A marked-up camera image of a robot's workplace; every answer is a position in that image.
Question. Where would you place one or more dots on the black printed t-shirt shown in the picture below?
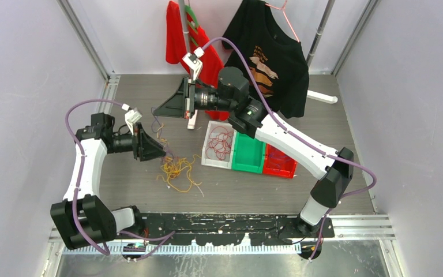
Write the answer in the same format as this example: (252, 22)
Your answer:
(275, 60)

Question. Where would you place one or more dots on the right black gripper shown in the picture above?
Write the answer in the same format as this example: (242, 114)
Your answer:
(175, 107)

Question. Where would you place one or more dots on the red t-shirt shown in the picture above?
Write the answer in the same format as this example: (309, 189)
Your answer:
(175, 47)

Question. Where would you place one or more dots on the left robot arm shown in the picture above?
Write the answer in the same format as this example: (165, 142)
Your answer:
(81, 218)

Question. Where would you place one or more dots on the green clothes hanger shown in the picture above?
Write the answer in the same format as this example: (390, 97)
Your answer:
(193, 24)

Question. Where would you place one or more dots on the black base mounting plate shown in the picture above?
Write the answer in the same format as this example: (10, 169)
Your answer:
(222, 229)

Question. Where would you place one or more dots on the pink clothes hanger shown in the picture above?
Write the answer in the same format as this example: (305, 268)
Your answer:
(282, 8)

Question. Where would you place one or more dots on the metal clothes rack pole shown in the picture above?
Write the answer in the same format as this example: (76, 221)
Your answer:
(184, 24)

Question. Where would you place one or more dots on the red plastic bin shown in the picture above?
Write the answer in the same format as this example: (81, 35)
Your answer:
(278, 164)

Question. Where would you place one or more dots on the right metal rack pole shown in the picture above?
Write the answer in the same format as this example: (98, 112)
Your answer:
(319, 31)

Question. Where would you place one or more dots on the green plastic bin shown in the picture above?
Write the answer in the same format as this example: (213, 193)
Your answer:
(248, 154)

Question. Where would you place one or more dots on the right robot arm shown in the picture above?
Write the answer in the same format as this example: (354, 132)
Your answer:
(249, 116)

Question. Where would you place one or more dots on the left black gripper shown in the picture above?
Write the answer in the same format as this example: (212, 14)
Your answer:
(144, 146)

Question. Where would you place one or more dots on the white plastic bin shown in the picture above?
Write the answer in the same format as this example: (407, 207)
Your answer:
(218, 143)

